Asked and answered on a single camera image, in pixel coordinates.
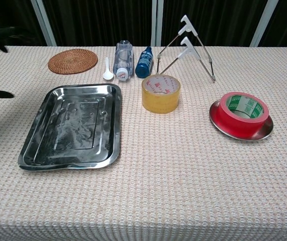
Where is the yellow transparent tape roll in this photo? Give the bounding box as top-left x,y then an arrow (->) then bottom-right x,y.
141,74 -> 181,114

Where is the red tape roll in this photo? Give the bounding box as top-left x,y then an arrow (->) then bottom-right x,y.
217,91 -> 270,137

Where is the round woven rattan coaster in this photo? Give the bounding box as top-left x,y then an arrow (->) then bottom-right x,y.
47,48 -> 99,75

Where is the dark pleated curtain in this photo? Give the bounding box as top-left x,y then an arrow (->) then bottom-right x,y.
0,0 -> 287,49

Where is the small white plastic spoon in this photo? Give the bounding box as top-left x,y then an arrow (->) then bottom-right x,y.
102,57 -> 114,81

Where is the rectangular stainless steel tray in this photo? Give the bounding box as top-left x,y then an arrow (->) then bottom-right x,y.
17,83 -> 123,172

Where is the clear plastic water bottle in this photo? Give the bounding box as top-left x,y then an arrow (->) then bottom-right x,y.
112,40 -> 135,82

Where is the blue bottle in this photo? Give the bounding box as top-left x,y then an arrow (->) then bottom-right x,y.
135,46 -> 154,78

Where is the beige waffle tablecloth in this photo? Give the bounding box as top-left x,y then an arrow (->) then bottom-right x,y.
0,45 -> 287,241

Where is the round stainless steel plate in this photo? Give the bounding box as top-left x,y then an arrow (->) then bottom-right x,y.
209,99 -> 274,142

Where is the white frame post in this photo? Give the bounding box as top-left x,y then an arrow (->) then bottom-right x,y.
249,0 -> 280,48
31,0 -> 57,47
150,0 -> 164,47

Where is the metal wire folding stand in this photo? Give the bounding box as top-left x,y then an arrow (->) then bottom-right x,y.
155,14 -> 217,83

